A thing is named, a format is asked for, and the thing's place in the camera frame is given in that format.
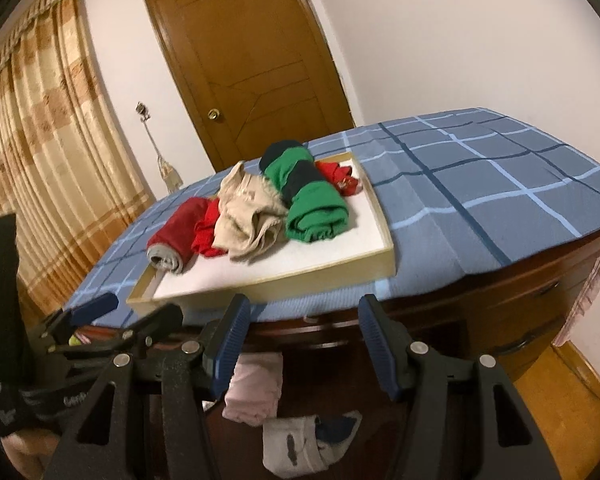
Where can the pale pink underwear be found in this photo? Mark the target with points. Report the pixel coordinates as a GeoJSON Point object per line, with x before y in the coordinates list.
{"type": "Point", "coordinates": [255, 385]}

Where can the person's left hand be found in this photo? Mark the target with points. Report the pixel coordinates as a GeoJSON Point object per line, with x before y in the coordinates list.
{"type": "Point", "coordinates": [32, 450]}

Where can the pink hanging cloth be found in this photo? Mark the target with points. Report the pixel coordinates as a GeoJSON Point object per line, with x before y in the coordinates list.
{"type": "Point", "coordinates": [590, 300]}

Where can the bright red underwear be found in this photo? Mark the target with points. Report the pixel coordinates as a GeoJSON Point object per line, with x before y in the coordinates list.
{"type": "Point", "coordinates": [207, 230]}

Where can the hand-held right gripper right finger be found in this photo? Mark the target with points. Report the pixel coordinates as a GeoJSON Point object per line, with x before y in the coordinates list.
{"type": "Point", "coordinates": [377, 350]}

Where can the dark wooden desk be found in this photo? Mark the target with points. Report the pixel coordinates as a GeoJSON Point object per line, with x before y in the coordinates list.
{"type": "Point", "coordinates": [480, 300]}

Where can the brown wooden door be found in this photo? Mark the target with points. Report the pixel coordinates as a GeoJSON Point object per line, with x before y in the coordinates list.
{"type": "Point", "coordinates": [250, 60]}

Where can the brass door knob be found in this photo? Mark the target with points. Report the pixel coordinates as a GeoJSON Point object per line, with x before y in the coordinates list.
{"type": "Point", "coordinates": [213, 114]}

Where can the dark wooden drawer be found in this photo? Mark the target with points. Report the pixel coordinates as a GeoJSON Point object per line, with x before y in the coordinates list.
{"type": "Point", "coordinates": [370, 435]}

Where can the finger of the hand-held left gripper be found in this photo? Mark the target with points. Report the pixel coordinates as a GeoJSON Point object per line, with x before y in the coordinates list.
{"type": "Point", "coordinates": [97, 305]}
{"type": "Point", "coordinates": [160, 322]}

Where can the desk side drawer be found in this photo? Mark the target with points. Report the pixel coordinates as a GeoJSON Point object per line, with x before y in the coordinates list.
{"type": "Point", "coordinates": [530, 295]}
{"type": "Point", "coordinates": [535, 340]}

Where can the beige patterned curtain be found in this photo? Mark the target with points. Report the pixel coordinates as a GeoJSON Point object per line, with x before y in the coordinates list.
{"type": "Point", "coordinates": [45, 135]}

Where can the small red patterned underwear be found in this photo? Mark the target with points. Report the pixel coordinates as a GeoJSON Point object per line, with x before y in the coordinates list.
{"type": "Point", "coordinates": [342, 180]}

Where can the beige underwear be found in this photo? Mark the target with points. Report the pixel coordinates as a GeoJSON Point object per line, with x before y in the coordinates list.
{"type": "Point", "coordinates": [245, 215]}

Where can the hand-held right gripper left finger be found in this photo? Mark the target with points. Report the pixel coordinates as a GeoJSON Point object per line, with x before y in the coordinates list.
{"type": "Point", "coordinates": [232, 345]}

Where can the blue checked tablecloth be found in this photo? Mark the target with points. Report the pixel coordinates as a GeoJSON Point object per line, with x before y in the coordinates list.
{"type": "Point", "coordinates": [455, 185]}

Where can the white wooden tray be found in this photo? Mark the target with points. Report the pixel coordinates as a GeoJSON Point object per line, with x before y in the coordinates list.
{"type": "Point", "coordinates": [300, 260]}

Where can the green and navy underwear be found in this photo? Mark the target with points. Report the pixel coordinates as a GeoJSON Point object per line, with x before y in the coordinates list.
{"type": "Point", "coordinates": [310, 200]}

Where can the dark red grey-banded underwear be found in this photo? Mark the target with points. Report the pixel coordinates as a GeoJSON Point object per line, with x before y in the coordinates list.
{"type": "Point", "coordinates": [175, 230]}

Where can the navy blue underwear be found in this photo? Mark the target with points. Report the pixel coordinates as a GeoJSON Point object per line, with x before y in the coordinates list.
{"type": "Point", "coordinates": [337, 430]}

